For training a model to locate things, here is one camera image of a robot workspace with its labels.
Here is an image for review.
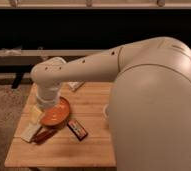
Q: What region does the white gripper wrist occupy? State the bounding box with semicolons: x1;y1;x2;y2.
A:
36;84;61;110

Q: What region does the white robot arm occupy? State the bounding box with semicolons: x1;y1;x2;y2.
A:
31;37;191;171

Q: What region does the orange ceramic bowl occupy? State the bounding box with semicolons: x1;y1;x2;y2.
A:
40;97;70;126

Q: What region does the white paper card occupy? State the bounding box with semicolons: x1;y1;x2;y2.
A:
68;82;83;92

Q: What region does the brown chocolate bar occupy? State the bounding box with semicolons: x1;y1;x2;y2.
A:
32;129;57;144

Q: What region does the white cloth piece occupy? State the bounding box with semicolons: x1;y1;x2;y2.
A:
20;123;41;142

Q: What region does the dark red snack packet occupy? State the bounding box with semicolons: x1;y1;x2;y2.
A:
67;119;88;141

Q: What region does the clear plastic cup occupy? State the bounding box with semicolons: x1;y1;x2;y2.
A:
103;104;109;123

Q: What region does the white metal rail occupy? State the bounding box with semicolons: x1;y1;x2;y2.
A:
0;49;105;58

